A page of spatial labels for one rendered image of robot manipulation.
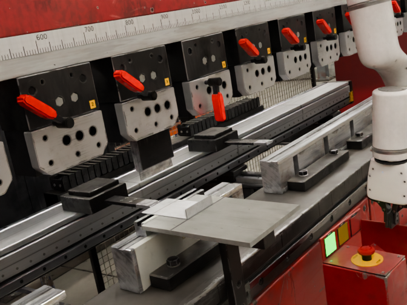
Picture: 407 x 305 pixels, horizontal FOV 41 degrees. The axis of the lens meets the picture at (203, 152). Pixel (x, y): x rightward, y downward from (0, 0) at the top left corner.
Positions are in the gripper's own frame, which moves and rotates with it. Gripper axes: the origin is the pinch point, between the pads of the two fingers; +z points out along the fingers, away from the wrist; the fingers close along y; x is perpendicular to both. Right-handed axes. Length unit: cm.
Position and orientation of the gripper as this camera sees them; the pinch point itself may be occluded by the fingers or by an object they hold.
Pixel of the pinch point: (390, 218)
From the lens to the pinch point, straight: 138.4
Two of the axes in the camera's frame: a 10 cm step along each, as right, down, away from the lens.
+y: 7.4, 1.3, -6.6
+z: 1.0, 9.5, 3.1
